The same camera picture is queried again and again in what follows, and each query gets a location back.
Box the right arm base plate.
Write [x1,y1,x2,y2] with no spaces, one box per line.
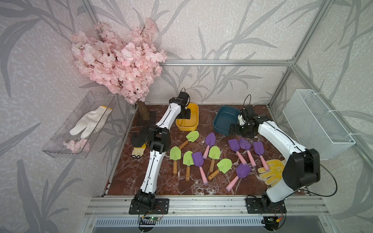
[245,196,287,214]

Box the white wire mesh basket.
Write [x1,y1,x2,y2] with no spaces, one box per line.
[283,89,356,160]

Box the green shovel wooden handle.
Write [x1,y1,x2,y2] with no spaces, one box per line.
[183,150,194,181]
[170,146,181,175]
[208,146,220,173]
[179,131,199,149]
[208,158,232,181]

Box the black and yellow glove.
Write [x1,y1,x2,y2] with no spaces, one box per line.
[131,126,150,159]

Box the pink cherry blossom tree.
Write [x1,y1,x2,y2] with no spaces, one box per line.
[71,18,167,120]

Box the yellow plastic storage box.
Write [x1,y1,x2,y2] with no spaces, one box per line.
[176,103,199,132]

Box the dark teal storage box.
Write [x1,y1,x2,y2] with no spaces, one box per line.
[213,105,240,136]

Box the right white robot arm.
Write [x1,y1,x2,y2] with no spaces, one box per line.
[230,106,321,206]

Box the white cotton glove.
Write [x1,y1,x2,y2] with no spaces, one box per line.
[70,106,113,138]

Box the yellow dotted work glove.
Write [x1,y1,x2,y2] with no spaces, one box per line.
[258,159,286,186]

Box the aluminium front rail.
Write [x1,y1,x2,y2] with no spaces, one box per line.
[84,195,330,217]

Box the pink blossom sprig on shelf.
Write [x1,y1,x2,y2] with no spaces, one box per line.
[63,138,90,154]

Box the clear acrylic wall shelf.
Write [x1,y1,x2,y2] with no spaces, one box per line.
[42,91,117,159]

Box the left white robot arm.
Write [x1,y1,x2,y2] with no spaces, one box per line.
[134,90,190,209]

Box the purple shovel pink handle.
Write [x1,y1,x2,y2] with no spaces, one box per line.
[253,141,270,171]
[203,132,216,159]
[226,164,252,192]
[192,151,208,185]
[239,138,256,167]
[228,139,247,165]

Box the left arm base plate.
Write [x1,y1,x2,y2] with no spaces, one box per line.
[129,198,170,215]

